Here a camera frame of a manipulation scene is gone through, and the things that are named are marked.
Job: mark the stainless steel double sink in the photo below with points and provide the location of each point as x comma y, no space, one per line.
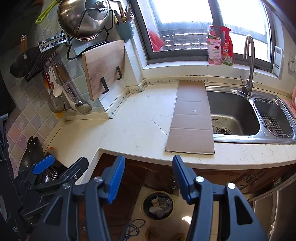
260,118

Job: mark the brown cardboard sheet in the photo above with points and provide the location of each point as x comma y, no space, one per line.
191,125

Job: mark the wooden cabinet door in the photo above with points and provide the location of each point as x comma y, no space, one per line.
255,181
139,180

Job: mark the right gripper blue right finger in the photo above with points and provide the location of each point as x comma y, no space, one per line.
237,220

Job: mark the window frame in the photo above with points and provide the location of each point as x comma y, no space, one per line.
184,27

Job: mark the hanging steel ladle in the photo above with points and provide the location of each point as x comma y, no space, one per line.
81,106

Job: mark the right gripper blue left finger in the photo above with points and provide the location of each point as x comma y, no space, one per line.
60,220

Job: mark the teal utensil holder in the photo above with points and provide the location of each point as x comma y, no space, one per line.
125,31

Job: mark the round trash bin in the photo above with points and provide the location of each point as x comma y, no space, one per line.
158,205

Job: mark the steel appliance door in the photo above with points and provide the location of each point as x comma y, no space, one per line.
275,210

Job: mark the pink dish soap bottle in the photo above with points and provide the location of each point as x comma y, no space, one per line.
214,47

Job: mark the wooden cabinet door right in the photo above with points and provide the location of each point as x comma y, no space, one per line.
255,181

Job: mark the red cloth outside window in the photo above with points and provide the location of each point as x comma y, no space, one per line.
156,42

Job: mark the black wok pan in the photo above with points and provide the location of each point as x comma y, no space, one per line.
32,155

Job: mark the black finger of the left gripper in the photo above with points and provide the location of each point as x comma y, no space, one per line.
74,172

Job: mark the red spray cleaner bottle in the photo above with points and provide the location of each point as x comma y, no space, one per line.
227,47

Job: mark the wooden cutting board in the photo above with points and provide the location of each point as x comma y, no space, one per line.
103,65

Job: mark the white cutting board stand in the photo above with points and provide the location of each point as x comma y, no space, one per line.
111,100

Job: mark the wall utensil rack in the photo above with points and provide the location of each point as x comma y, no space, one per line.
32,61

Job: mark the steel pot lid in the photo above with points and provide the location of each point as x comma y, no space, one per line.
83,20

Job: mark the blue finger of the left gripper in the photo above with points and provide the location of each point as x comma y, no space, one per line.
41,166

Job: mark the wooden cabinet door left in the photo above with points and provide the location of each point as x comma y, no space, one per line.
139,180

